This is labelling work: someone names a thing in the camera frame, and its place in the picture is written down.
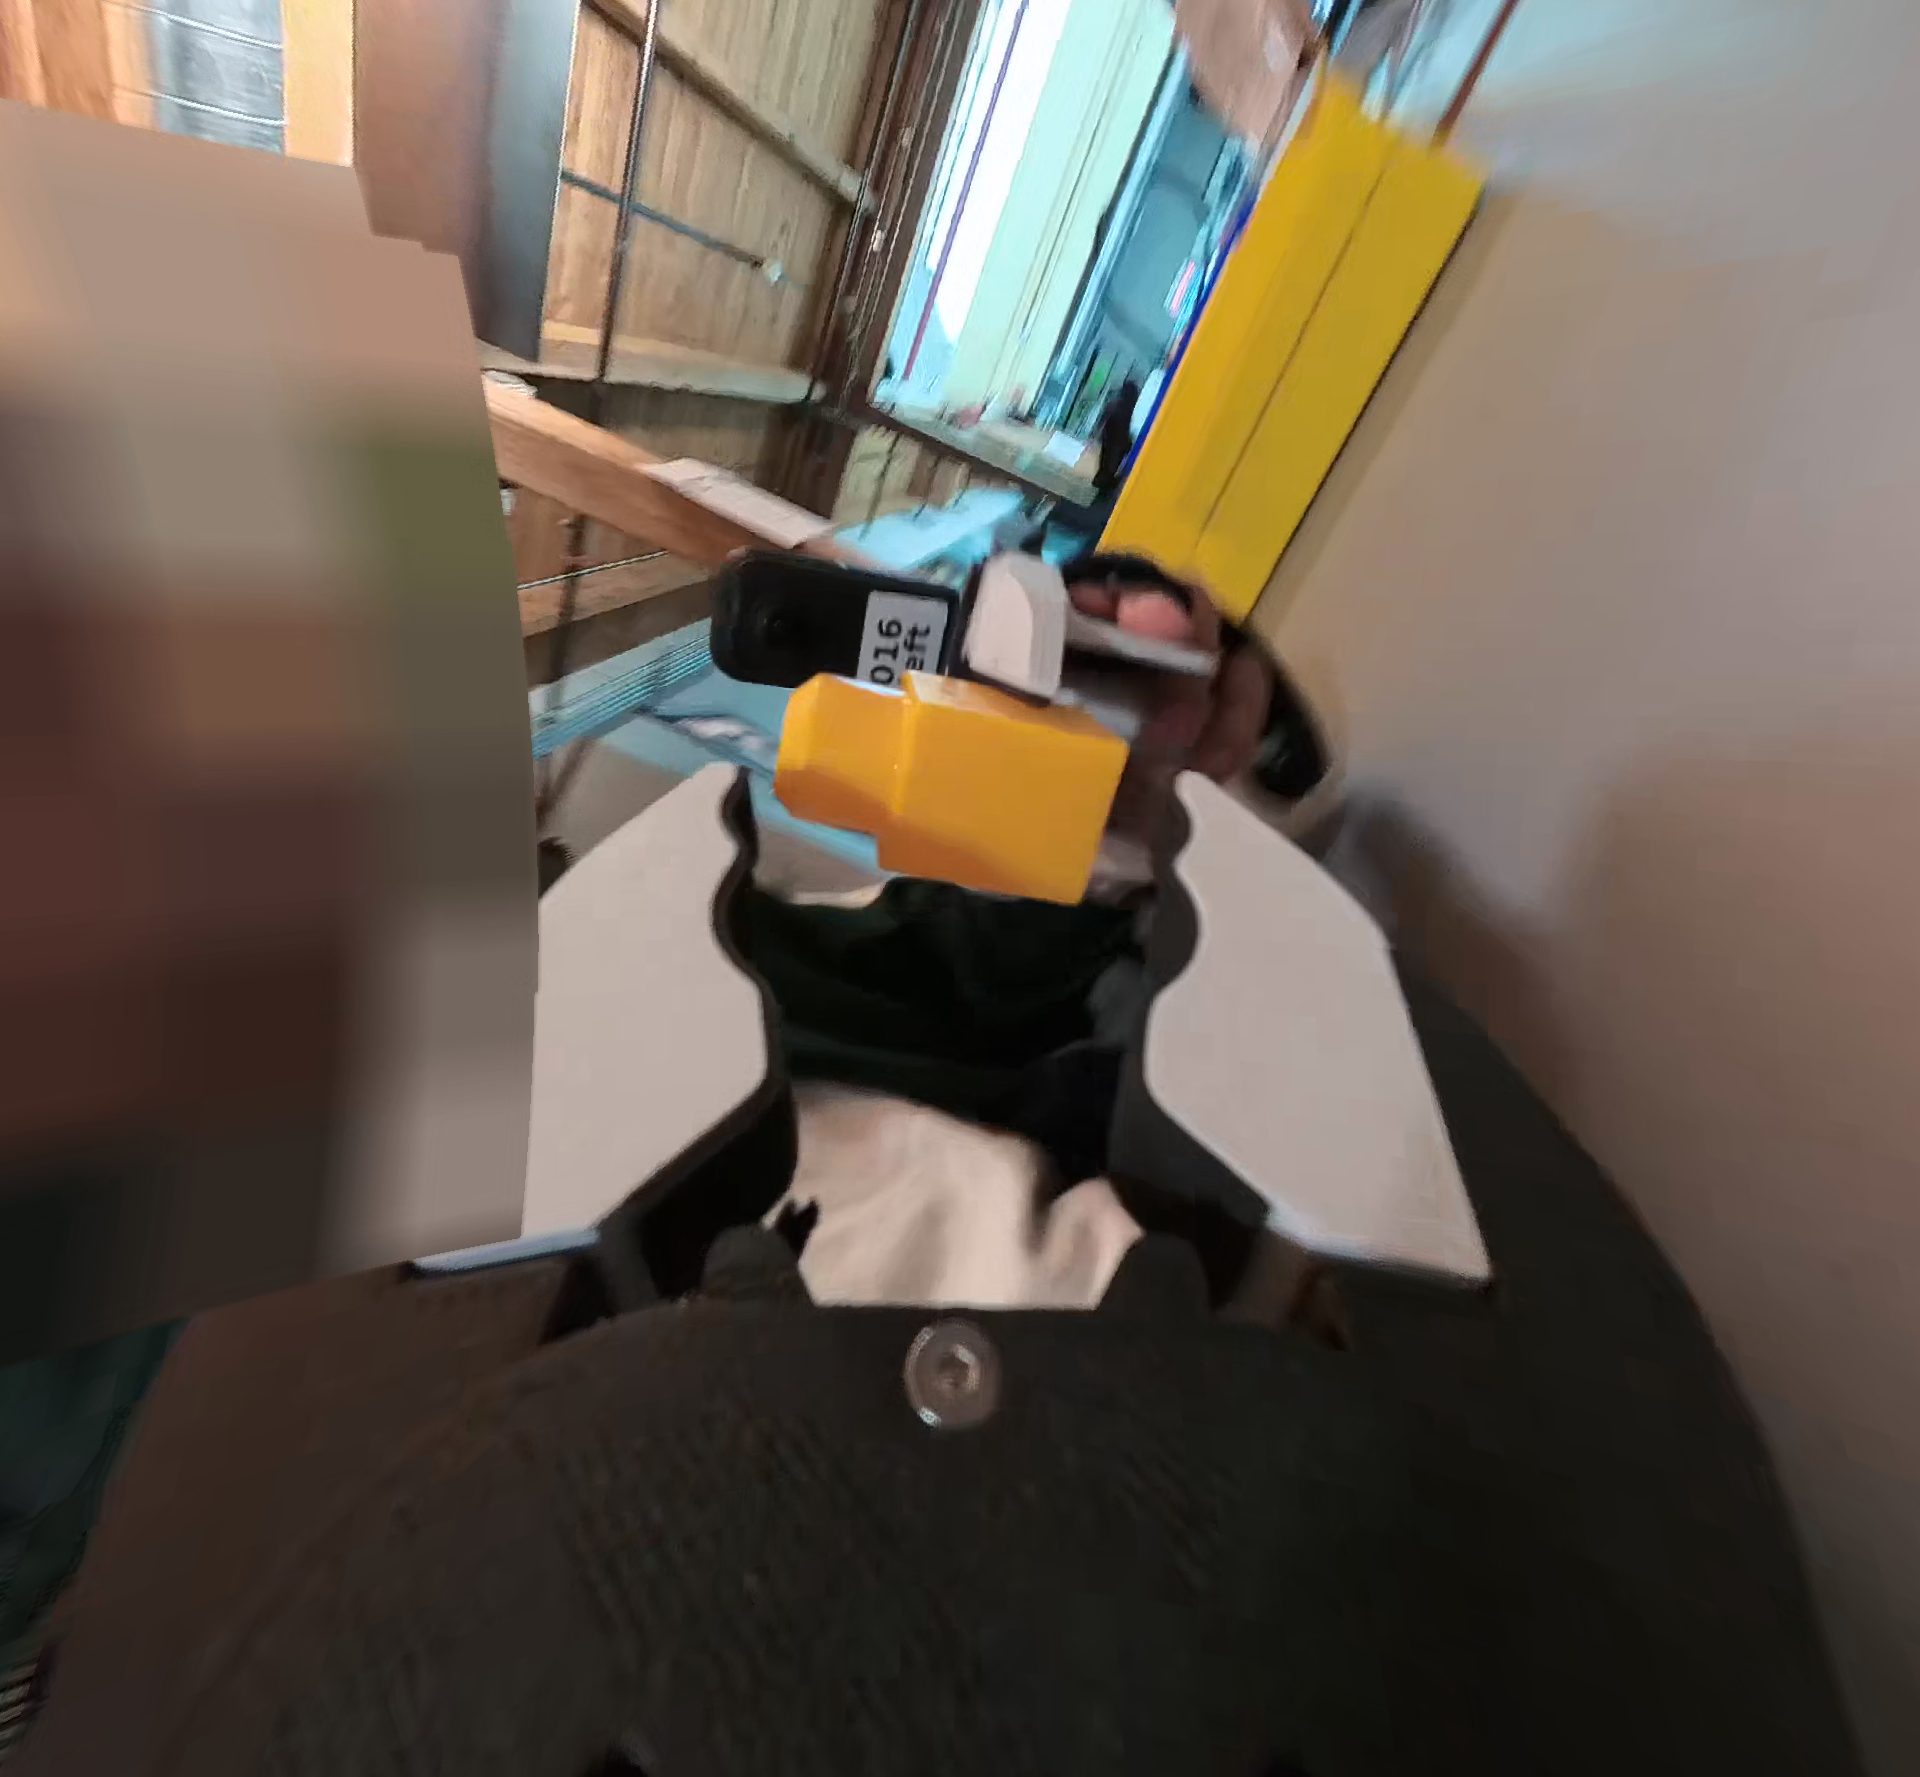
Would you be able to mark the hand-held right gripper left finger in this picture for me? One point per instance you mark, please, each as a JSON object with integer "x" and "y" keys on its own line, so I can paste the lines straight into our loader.
{"x": 644, "y": 1028}

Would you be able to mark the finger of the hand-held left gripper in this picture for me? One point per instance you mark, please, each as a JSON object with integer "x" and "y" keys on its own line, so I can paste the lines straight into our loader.
{"x": 1125, "y": 869}
{"x": 1021, "y": 630}

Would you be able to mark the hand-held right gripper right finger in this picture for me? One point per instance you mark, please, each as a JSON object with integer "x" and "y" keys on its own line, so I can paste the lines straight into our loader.
{"x": 1304, "y": 1057}

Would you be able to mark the yellow orange toy block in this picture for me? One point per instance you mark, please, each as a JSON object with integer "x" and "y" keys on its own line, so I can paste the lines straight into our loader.
{"x": 975, "y": 788}

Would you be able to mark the yellow plastic bin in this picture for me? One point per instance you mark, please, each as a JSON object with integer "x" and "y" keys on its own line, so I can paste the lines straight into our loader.
{"x": 1304, "y": 338}

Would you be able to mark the person's left hand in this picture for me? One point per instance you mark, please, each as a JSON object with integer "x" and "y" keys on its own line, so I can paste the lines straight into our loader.
{"x": 1220, "y": 722}

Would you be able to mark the wooden pillar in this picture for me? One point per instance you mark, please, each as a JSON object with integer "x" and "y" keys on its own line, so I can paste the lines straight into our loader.
{"x": 603, "y": 470}

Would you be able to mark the person's cream trousers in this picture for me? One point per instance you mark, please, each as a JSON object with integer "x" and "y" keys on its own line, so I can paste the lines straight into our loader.
{"x": 943, "y": 1204}

